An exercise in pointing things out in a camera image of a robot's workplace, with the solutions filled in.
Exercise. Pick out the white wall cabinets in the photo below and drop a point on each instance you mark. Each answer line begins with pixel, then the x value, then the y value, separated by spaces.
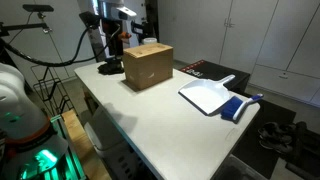
pixel 266 36

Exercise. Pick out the black treadmill with red marks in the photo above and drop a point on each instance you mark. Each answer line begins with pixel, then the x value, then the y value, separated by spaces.
pixel 216 71

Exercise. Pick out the green-lit aluminium base frame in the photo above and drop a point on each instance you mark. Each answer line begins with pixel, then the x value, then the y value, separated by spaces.
pixel 71 160

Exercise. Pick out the blue hand brush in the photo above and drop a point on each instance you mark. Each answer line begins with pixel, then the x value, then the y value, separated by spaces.
pixel 233 107

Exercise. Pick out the black bar camera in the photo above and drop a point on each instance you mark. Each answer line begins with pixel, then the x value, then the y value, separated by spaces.
pixel 38 8

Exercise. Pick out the white laundry basket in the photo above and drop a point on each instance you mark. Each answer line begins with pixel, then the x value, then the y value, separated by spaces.
pixel 110 143

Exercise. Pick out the white plastic dustpan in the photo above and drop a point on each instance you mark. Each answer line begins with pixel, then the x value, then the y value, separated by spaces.
pixel 205 95

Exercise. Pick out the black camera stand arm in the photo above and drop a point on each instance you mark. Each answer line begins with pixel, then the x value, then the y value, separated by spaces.
pixel 23 26

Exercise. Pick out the white wipes canister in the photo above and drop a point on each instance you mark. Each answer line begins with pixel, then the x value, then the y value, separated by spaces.
pixel 150 40

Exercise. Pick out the dark sneaker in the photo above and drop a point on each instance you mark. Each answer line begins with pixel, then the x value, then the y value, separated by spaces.
pixel 269 129
pixel 276 145

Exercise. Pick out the wooden base board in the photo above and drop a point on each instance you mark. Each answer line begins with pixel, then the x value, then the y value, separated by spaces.
pixel 83 146

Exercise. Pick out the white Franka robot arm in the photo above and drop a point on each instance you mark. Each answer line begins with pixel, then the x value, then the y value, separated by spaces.
pixel 18 100

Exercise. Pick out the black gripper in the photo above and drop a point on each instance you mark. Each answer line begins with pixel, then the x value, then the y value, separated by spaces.
pixel 112 31

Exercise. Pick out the black crumpled cloth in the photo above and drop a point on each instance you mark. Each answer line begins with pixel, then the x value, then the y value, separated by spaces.
pixel 110 68

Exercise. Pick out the brown cardboard box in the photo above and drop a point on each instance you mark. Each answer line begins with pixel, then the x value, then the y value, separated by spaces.
pixel 148 66

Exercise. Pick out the clear plastic storage bin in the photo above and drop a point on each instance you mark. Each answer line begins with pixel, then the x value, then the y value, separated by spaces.
pixel 236 170

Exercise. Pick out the black floor mat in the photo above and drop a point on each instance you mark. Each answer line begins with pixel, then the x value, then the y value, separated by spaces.
pixel 263 140

